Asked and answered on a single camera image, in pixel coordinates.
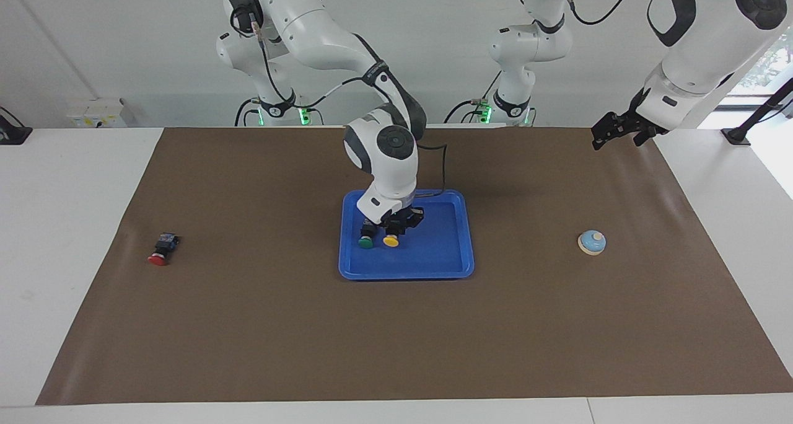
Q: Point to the light blue desk bell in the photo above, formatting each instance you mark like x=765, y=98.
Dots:
x=592, y=243

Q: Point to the yellow push button switch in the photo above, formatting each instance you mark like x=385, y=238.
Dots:
x=391, y=242

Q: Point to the white wall socket box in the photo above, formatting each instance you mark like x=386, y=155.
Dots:
x=93, y=114

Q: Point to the black angled stand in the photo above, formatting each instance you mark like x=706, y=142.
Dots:
x=735, y=136

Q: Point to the brown table mat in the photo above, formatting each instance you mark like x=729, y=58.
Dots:
x=396, y=337

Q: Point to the window with greenery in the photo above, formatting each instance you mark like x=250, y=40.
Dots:
x=774, y=64

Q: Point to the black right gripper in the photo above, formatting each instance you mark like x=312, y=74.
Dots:
x=406, y=216

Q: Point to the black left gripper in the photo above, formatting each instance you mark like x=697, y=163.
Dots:
x=635, y=121

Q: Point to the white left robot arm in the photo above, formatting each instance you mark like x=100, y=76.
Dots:
x=700, y=39

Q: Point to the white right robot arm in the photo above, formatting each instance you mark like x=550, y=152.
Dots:
x=387, y=163

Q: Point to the red push button switch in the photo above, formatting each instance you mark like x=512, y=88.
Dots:
x=159, y=260

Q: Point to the black table clamp mount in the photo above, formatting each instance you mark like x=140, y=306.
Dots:
x=12, y=134

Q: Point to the green push button switch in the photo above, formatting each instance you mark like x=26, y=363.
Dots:
x=365, y=243

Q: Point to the blue plastic tray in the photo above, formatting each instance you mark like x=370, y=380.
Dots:
x=433, y=256

